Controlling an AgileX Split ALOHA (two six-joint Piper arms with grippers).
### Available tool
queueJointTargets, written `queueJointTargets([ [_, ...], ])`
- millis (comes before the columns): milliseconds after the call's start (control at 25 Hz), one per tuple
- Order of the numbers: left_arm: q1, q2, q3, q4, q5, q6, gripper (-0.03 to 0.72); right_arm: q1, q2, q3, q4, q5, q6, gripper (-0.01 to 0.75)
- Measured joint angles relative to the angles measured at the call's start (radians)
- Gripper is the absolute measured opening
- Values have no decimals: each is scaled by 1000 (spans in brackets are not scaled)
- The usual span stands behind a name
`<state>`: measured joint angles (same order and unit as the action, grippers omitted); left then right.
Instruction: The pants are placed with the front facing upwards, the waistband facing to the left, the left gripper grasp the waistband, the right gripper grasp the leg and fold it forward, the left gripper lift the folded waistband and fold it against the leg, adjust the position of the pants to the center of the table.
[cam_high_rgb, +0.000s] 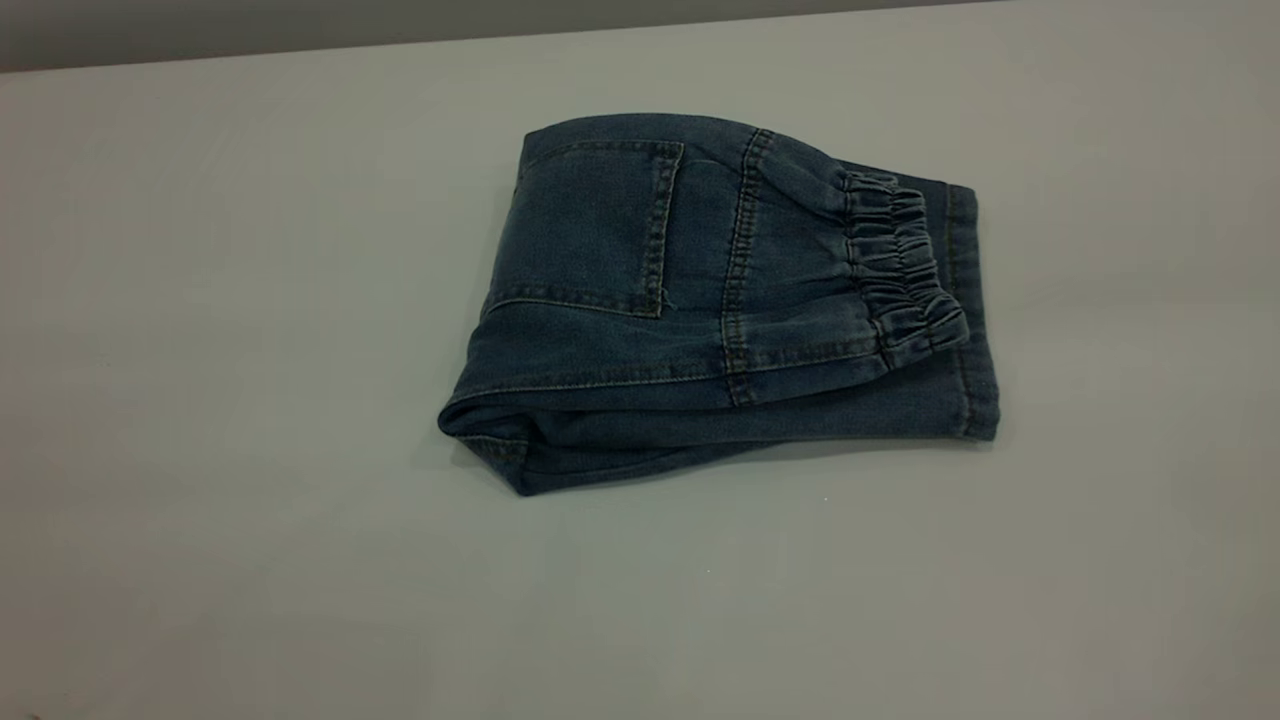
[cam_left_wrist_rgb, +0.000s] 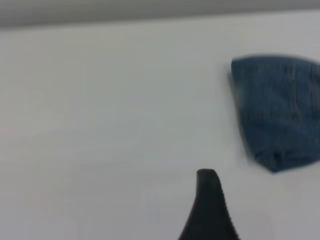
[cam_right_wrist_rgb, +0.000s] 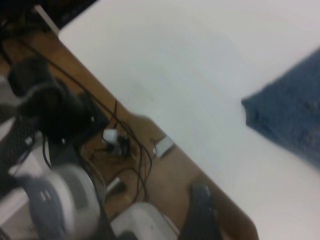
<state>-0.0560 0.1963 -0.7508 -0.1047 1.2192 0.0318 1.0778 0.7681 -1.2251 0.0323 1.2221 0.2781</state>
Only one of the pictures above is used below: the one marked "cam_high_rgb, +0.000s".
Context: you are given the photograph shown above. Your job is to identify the blue denim kids pants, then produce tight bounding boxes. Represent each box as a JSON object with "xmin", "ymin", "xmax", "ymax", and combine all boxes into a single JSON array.
[{"xmin": 437, "ymin": 113, "xmax": 1002, "ymax": 498}]

